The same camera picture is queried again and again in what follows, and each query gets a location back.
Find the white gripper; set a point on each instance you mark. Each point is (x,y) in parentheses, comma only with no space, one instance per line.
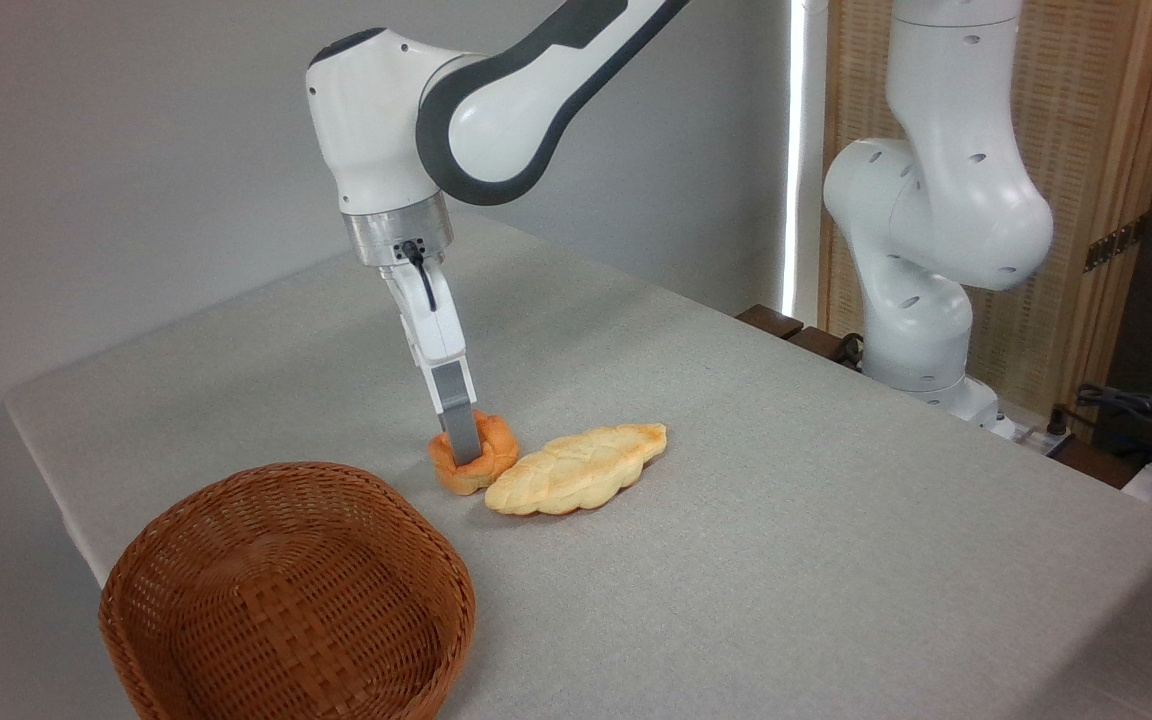
(433,320)

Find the round orange bread roll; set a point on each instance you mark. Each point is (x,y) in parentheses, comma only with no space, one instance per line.
(498,445)

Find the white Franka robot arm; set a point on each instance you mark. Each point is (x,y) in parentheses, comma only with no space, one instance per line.
(376,120)

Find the long pale braided bread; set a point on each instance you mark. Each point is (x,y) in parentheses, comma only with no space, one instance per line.
(576,468)

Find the brown wicker basket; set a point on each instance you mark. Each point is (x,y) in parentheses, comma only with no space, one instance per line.
(286,600)

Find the dark brown wooden block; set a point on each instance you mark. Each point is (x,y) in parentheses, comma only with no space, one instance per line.
(816,342)
(769,320)

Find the grey tablecloth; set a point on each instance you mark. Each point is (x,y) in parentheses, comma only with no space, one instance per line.
(836,560)

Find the white power strip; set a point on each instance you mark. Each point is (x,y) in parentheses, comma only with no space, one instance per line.
(1036,438)

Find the dark metal screen hinge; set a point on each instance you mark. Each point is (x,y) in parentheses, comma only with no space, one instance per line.
(1114,243)

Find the wooden rattan folding screen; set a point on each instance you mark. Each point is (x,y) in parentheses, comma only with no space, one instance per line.
(1086,100)

